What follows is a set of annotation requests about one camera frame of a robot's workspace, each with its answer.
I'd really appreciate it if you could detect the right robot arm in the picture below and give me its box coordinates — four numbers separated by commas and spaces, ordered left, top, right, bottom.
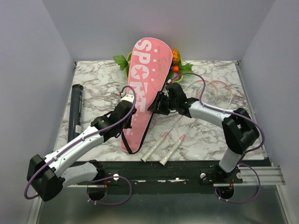
148, 83, 259, 183

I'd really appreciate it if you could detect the toy pineapple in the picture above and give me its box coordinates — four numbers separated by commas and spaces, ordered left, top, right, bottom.
171, 49, 181, 65

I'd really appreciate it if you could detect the pink racket bag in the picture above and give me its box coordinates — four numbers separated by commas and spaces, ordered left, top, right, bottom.
121, 37, 172, 154

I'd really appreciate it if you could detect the green fake leaf left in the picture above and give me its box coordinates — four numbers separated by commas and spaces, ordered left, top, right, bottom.
113, 55, 128, 71

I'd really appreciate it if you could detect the green fake leaf right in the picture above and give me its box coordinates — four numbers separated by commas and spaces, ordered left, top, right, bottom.
179, 63, 193, 76

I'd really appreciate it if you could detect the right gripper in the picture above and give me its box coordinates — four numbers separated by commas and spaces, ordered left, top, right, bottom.
147, 91, 178, 116

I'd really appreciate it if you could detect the white racket handle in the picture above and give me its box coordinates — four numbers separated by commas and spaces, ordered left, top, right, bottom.
141, 137, 164, 162
159, 139, 182, 166

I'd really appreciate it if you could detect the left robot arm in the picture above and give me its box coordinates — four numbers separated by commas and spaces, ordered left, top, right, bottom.
27, 100, 136, 202

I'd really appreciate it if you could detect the green fake leaf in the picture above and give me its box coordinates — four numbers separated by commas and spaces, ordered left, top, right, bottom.
113, 55, 128, 71
179, 63, 193, 76

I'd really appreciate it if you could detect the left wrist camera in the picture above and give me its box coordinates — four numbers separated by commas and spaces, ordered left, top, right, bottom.
120, 92, 135, 103

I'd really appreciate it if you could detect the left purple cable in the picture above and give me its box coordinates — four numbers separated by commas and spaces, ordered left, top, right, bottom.
24, 85, 137, 207

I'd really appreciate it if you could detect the green plastic bin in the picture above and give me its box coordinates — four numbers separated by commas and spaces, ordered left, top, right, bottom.
125, 52, 183, 82

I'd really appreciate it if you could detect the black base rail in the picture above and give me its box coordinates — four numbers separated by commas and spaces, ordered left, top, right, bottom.
70, 159, 264, 194

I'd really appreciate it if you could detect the black shuttlecock tube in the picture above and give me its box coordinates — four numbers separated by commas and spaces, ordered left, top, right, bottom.
67, 84, 84, 142

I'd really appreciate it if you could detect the toy carrot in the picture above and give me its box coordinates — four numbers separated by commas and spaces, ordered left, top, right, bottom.
171, 66, 179, 73

